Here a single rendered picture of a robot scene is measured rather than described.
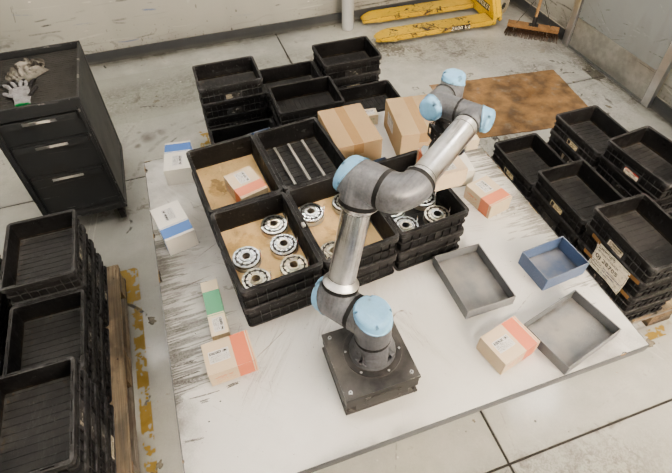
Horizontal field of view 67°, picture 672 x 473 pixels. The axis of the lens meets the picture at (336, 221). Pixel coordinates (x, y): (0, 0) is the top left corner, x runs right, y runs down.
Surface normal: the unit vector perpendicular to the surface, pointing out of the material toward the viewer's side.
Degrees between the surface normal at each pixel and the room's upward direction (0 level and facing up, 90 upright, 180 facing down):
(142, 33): 90
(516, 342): 0
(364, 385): 2
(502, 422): 0
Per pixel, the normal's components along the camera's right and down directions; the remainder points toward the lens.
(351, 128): -0.01, -0.68
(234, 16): 0.33, 0.70
